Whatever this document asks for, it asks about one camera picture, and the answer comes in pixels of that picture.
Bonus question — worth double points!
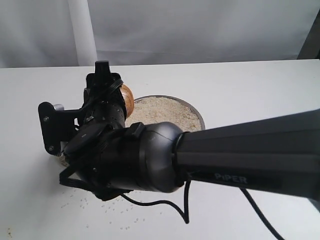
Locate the brown wooden cup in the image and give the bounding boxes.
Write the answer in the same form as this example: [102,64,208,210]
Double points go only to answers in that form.
[120,84,135,118]

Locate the black camera cable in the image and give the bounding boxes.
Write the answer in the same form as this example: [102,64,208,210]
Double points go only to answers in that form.
[59,164,283,240]

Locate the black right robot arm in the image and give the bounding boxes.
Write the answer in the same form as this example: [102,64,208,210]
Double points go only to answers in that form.
[59,61,320,201]

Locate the white curtain backdrop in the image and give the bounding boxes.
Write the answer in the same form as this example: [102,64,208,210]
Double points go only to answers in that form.
[0,0,320,68]

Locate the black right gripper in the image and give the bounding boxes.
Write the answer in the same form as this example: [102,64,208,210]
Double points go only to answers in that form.
[81,61,127,129]

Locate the round metal rice tray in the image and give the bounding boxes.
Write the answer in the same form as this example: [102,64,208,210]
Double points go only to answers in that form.
[125,95,206,132]

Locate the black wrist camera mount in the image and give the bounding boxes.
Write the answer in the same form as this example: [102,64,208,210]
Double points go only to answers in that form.
[38,102,85,157]

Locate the white ceramic rice bowl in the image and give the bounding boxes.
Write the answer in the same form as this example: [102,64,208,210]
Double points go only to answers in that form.
[55,153,69,168]

